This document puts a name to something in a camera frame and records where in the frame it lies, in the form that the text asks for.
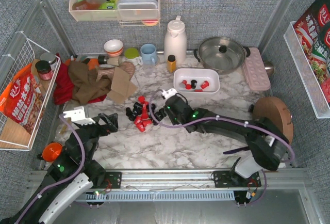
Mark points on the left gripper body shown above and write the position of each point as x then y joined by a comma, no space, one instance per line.
102,125

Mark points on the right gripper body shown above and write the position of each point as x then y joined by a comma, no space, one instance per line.
165,111

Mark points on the white plastic storage basket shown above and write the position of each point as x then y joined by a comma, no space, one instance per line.
200,75

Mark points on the red capsule number two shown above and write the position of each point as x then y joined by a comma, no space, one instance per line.
205,84

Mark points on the brown cardboard piece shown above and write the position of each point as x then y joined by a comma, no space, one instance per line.
121,87

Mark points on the brown cloth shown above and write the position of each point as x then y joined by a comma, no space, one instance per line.
86,87

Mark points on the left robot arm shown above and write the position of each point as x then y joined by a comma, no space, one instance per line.
72,173

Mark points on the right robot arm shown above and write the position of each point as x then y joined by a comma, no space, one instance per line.
266,143

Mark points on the black coffee capsule left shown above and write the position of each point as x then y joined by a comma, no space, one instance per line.
130,114

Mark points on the red coffee capsule bottom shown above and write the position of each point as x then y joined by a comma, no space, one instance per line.
140,127

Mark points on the red coffee capsule top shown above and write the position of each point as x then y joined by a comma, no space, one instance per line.
141,99

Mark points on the orange juice bottle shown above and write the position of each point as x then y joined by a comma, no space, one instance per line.
171,63

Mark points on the clear glass cup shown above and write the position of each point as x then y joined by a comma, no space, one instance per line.
148,69

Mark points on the red cloth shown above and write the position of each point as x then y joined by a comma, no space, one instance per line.
64,86

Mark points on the striped pink towel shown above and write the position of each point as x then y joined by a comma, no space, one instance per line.
109,70

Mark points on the orange mug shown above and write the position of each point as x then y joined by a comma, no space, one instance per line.
50,152

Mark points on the blue mug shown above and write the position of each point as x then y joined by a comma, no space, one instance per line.
149,54

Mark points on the white thermos jug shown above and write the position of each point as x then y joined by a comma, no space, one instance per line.
175,41

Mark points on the orange plate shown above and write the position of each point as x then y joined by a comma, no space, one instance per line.
92,63

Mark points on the black bottle cap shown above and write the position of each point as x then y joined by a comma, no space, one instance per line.
102,59

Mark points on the green lid cup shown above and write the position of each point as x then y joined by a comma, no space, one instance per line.
132,55

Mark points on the steel pot with lid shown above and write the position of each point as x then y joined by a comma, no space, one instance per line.
221,54

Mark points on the orange striped bowl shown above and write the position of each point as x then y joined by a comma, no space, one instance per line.
113,47

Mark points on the purple knife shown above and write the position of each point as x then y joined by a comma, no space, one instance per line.
233,151

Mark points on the red lid jar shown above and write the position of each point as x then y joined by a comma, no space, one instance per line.
44,70

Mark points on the pink egg tray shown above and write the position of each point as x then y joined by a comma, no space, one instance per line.
254,70

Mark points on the orange snack bag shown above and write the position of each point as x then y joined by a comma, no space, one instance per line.
20,101

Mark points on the silver lid jar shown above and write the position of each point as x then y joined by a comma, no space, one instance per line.
50,58

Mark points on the round wooden cutting board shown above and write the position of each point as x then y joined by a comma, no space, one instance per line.
277,111

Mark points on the steel ladle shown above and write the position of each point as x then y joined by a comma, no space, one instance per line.
269,67

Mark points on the clear plastic food container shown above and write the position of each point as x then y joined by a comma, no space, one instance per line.
137,9

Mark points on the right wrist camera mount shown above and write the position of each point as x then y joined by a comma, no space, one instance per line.
166,94

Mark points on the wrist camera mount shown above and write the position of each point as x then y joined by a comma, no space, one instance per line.
79,115
166,94

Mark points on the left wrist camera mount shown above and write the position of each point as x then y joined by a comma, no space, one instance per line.
79,115

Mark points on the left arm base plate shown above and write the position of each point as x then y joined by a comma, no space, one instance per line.
112,180

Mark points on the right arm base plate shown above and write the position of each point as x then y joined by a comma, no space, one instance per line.
226,178

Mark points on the white wire side basket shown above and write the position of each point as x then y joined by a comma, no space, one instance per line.
14,136

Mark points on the cream wall basket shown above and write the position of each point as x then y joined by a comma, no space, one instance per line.
88,10

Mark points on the white right wall basket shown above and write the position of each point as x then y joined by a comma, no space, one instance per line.
315,94

